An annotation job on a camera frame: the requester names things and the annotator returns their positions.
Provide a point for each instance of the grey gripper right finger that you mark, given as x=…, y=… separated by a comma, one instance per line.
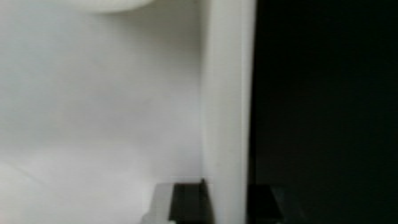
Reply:
x=285, y=204

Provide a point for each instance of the white square tabletop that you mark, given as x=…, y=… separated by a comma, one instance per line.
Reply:
x=125, y=90

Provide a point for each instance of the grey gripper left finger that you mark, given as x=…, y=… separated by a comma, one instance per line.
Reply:
x=159, y=212

